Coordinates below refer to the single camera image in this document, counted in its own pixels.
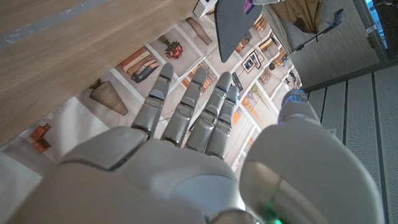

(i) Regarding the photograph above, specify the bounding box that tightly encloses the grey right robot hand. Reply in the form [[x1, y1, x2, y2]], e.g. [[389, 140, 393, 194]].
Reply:
[[6, 63, 386, 224]]

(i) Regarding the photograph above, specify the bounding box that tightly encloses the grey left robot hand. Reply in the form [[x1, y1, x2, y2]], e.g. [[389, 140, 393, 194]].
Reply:
[[251, 0, 282, 6]]

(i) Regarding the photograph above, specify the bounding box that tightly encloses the pink keycard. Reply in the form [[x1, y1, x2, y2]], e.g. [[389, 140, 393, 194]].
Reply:
[[244, 0, 256, 15]]

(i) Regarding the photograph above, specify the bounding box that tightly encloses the tan hanging cloth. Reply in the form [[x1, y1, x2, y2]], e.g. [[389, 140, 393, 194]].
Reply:
[[269, 0, 323, 34]]

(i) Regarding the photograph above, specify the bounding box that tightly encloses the black rod blue clip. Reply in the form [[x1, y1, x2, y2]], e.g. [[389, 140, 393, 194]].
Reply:
[[290, 8, 345, 56]]

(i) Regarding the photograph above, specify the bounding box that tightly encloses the white power strip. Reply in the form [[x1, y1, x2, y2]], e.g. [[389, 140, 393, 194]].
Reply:
[[192, 0, 218, 19]]

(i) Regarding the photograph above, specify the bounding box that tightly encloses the printed bookshelf backdrop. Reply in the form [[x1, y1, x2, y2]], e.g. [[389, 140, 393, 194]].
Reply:
[[0, 0, 304, 218]]

